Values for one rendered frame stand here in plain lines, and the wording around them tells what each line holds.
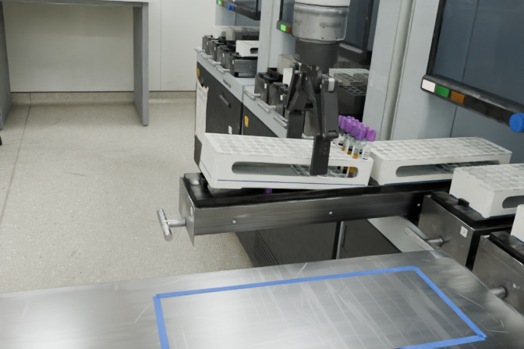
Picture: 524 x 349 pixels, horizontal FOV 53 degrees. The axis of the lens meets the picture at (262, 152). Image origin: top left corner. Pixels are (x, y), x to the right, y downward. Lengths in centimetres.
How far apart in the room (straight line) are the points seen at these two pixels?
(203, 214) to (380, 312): 35
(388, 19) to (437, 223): 51
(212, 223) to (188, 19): 363
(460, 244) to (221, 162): 42
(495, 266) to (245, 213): 40
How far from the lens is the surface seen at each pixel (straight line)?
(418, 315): 66
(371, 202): 98
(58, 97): 447
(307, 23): 87
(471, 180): 97
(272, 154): 88
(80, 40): 437
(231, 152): 86
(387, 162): 99
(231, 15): 273
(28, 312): 64
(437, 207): 99
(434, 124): 118
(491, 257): 90
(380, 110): 130
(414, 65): 119
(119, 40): 438
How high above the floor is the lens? 119
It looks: 20 degrees down
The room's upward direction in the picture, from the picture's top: 4 degrees clockwise
